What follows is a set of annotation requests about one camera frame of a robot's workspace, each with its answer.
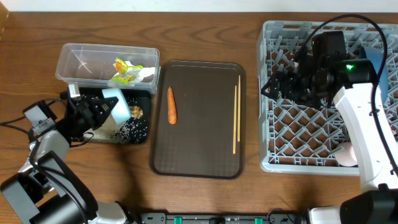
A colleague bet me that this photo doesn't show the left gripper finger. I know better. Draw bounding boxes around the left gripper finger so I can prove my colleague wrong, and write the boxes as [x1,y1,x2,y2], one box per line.
[83,95,119,112]
[89,108,111,130]

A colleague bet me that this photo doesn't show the light blue rice bowl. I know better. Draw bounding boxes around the light blue rice bowl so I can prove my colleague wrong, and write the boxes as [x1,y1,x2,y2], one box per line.
[102,88,131,126]

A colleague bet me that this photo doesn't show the brown food scrap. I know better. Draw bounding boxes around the brown food scrap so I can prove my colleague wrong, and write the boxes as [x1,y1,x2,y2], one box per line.
[129,105,144,119]

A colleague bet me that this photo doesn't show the yellow green snack wrapper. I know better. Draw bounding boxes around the yellow green snack wrapper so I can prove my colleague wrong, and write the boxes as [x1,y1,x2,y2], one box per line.
[110,57,144,84]

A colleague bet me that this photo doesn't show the wooden chopstick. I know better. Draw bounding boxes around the wooden chopstick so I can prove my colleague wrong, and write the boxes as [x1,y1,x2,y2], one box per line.
[233,85,238,154]
[237,75,241,142]

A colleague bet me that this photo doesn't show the orange carrot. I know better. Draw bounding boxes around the orange carrot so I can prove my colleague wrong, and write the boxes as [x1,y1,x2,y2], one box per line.
[167,86,177,124]

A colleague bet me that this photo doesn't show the large blue plate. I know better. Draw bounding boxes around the large blue plate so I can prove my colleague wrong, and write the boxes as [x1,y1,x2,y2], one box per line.
[359,47,388,103]

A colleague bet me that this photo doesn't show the pink cup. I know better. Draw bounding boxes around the pink cup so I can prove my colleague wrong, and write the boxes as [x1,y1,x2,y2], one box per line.
[335,142,358,167]

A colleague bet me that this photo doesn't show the white tissue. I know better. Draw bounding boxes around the white tissue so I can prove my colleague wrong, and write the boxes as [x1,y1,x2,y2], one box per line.
[126,61,155,83]

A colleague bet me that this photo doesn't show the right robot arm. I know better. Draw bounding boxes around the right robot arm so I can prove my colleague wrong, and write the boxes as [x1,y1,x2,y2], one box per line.
[261,31,397,223]

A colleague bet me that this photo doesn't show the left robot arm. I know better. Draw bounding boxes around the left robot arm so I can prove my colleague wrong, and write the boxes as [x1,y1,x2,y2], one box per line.
[1,96,134,224]

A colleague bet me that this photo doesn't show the grey dishwasher rack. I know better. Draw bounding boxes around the grey dishwasher rack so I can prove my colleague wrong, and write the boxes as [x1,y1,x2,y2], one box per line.
[257,21,397,176]

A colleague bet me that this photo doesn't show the spilled white rice pile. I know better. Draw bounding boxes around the spilled white rice pile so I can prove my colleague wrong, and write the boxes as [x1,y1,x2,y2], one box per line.
[89,96,151,145]

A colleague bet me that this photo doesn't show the black plastic bin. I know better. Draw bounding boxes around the black plastic bin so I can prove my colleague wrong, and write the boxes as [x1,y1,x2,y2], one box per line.
[56,89,151,145]

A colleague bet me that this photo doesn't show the clear plastic bin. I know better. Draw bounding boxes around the clear plastic bin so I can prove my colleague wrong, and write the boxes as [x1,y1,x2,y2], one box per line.
[55,43,160,94]

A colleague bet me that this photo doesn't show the dark brown serving tray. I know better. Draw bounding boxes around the dark brown serving tray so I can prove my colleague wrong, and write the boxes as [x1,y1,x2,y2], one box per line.
[150,60,246,179]

